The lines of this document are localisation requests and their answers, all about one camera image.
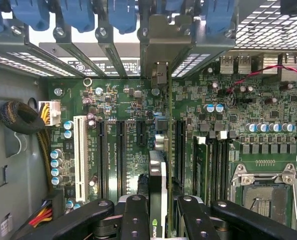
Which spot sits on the green motherboard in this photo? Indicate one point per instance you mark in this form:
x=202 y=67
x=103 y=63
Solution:
x=128 y=97

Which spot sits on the short PCIe expansion slot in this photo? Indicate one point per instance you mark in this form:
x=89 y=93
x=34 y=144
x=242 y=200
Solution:
x=141 y=132

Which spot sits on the grey PC case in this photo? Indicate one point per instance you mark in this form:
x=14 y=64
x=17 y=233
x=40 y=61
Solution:
x=3 y=45

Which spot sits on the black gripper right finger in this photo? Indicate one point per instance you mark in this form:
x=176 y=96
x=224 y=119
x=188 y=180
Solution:
x=198 y=220

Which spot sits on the CPU socket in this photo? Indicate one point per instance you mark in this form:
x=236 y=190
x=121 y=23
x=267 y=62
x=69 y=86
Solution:
x=268 y=197

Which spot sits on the white PCI expansion slot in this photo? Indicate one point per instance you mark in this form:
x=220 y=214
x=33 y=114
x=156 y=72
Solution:
x=80 y=150

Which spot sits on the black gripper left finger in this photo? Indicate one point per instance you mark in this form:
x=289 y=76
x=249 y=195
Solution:
x=134 y=217

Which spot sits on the long PCIe expansion slot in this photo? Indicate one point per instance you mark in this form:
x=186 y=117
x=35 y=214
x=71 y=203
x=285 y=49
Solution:
x=121 y=160
x=181 y=150
x=102 y=160

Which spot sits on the RAM slot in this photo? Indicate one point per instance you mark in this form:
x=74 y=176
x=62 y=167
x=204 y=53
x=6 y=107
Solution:
x=221 y=170
x=213 y=170
x=228 y=170
x=200 y=140

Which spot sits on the silver network port stack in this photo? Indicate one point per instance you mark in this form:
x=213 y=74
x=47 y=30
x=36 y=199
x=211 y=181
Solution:
x=270 y=65
x=289 y=67

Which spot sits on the grey power supply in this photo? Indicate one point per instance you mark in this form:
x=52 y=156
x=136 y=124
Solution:
x=13 y=160

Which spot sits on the silver USB port stack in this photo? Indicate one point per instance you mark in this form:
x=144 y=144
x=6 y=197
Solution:
x=227 y=65
x=244 y=65

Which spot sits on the white power connector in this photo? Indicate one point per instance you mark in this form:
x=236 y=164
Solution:
x=54 y=112

